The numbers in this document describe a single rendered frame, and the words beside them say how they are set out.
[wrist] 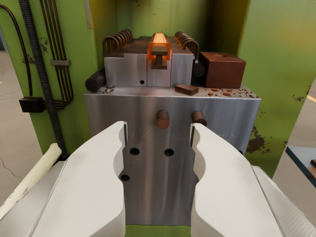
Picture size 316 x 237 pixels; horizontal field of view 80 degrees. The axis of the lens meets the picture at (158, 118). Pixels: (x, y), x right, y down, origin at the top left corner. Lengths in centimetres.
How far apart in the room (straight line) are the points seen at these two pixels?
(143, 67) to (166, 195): 36
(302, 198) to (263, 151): 92
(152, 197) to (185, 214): 12
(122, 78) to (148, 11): 50
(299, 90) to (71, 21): 71
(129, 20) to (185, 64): 52
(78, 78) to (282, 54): 61
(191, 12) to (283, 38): 41
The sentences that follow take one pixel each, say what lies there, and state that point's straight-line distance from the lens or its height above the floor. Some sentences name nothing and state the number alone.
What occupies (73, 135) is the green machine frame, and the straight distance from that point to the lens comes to 76.
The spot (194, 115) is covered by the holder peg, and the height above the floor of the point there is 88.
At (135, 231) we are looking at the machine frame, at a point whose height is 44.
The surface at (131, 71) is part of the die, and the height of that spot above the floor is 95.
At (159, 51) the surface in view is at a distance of 34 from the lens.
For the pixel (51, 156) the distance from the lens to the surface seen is 75.
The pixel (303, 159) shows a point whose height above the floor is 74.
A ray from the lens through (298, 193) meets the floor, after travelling 174.
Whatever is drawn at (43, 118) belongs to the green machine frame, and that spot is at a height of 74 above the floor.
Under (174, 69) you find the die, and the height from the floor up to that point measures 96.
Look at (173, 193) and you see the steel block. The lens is 58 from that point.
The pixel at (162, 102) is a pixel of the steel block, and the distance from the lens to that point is 41.
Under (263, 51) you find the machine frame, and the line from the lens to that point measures 66.
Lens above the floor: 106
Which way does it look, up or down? 28 degrees down
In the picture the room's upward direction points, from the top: 2 degrees clockwise
